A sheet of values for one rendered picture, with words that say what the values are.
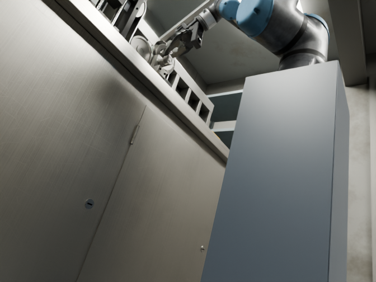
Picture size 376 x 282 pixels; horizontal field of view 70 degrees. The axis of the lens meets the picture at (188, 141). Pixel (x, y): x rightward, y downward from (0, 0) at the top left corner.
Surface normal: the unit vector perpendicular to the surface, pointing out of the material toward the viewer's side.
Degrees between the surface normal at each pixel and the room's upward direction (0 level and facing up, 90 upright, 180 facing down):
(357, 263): 90
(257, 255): 90
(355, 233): 90
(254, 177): 90
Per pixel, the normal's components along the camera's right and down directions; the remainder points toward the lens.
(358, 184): -0.54, -0.48
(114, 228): 0.80, -0.04
